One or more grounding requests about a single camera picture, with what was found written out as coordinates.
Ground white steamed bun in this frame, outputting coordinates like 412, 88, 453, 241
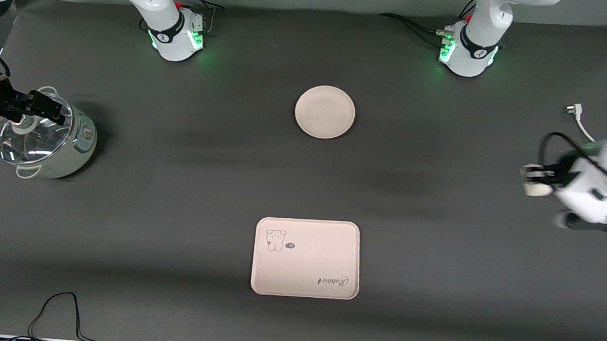
518, 163, 557, 198

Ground pale electric cooking pot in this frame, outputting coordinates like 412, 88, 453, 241
13, 84, 102, 184

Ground glass pot lid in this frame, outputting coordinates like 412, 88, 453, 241
0, 89, 76, 169

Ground black left base cables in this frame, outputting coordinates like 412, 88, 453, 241
376, 0, 477, 50

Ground round cream plate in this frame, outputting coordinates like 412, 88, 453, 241
293, 83, 358, 142

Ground white power plug with cord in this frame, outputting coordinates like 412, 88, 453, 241
563, 102, 599, 143

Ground black right base cables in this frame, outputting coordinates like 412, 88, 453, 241
140, 0, 225, 39

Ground black base cables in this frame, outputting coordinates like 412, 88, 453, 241
140, 0, 225, 39
376, 0, 477, 50

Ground cream tray with rabbit print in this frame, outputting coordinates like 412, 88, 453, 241
249, 214, 365, 303

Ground thin black cable loop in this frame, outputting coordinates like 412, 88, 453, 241
0, 286, 126, 341

